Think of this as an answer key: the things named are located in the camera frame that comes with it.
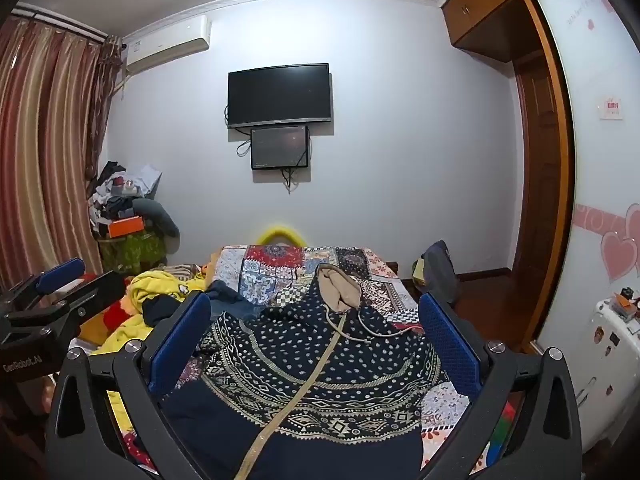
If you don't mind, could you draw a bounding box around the striped red curtain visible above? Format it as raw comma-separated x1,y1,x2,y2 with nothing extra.
0,7,123,291

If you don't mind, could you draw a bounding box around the small black wall monitor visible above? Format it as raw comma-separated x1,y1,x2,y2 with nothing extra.
250,125,310,171

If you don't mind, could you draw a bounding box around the yellow foam ring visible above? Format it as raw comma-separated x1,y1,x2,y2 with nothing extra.
255,225,307,248

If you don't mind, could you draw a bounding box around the pile of clothes and papers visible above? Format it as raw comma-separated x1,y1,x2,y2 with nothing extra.
89,160,163,236

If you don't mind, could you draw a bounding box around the yellow garment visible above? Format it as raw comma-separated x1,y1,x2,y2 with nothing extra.
80,269,208,436

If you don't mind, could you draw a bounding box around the dark navy cloth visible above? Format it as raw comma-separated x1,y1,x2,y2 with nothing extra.
141,292,188,328

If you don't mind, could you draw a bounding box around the navy patterned hoodie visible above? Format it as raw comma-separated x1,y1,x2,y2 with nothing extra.
160,262,473,480

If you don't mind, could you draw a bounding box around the white heart-printed sliding door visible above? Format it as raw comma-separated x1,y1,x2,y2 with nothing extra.
530,0,640,361

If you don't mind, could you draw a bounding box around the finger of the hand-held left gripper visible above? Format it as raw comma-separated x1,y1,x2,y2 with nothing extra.
0,258,86,311
2,271,127,333

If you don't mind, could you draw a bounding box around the dark grey garment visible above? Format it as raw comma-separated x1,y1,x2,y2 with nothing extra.
412,240,458,303

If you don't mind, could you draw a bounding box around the patchwork bedspread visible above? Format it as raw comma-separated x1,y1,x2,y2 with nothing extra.
175,245,506,480

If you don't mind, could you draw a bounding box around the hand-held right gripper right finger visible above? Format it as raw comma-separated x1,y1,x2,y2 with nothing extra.
417,291,586,480

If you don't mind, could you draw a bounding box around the black wall television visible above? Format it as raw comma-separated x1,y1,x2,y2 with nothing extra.
227,63,333,130

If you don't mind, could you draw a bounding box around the red cloth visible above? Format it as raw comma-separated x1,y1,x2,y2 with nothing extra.
99,300,137,332

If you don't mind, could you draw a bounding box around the wooden overhead cabinet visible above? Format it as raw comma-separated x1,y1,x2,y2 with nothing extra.
440,0,576,63

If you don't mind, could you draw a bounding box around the curtain rail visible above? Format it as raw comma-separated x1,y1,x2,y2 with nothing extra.
12,4,111,41

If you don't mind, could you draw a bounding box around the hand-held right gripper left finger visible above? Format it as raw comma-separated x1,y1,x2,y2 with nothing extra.
47,291,236,480

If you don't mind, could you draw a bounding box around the grey neck pillow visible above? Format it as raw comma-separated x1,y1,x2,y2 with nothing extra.
131,198,181,241

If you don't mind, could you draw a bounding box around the blue denim garment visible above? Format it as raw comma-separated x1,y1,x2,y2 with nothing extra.
206,280,262,322

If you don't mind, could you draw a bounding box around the red and white wall sticker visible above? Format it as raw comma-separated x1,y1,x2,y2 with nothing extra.
599,96,627,121

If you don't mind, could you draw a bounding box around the white refrigerator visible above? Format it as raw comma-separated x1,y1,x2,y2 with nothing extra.
565,297,640,456

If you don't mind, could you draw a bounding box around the white air conditioner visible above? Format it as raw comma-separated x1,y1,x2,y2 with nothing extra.
122,15,211,73

